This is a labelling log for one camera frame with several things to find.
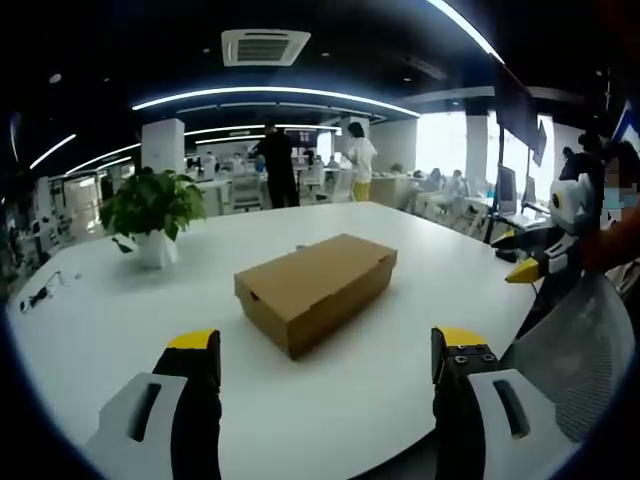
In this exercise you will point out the brown cardboard shoe box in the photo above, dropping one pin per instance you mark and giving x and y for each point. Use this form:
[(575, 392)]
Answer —
[(314, 292)]

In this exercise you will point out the green potted plant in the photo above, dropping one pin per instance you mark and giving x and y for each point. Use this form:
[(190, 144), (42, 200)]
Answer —
[(152, 205)]

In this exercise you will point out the grey mesh office chair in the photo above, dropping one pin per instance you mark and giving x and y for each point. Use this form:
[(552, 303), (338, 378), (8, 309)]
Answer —
[(575, 360)]

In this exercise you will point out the ceiling air conditioner vent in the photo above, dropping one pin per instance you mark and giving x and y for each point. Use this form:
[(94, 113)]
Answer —
[(265, 47)]

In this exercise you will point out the white plant pot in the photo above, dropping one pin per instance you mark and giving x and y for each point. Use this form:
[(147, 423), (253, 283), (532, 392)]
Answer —
[(155, 250)]

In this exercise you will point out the computer monitor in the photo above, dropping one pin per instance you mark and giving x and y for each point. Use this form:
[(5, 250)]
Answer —
[(506, 190)]

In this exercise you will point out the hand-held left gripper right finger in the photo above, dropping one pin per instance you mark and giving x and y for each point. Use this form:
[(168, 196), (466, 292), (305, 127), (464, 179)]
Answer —
[(480, 400)]

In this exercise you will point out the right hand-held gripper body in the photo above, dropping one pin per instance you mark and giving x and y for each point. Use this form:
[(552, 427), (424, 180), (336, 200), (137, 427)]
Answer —
[(572, 220)]

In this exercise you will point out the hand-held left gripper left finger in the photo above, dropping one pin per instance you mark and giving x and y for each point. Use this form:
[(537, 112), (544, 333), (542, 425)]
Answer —
[(150, 415)]

